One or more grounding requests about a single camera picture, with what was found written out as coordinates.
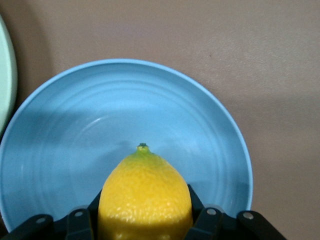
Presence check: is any blue round plate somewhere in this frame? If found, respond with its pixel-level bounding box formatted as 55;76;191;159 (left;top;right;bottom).
0;58;254;235

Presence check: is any yellow lemon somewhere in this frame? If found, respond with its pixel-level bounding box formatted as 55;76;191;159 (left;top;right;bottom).
96;142;194;240

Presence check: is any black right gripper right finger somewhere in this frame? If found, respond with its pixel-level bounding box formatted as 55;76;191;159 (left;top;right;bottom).
187;184;288;240

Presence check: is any pale green round plate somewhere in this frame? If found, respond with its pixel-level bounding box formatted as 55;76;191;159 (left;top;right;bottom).
0;14;18;137

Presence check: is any brown table cover sheet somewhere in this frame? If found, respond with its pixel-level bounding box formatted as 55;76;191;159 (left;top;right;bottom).
0;0;320;240

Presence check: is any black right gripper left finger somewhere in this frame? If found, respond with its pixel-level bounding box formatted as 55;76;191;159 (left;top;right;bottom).
0;188;103;240

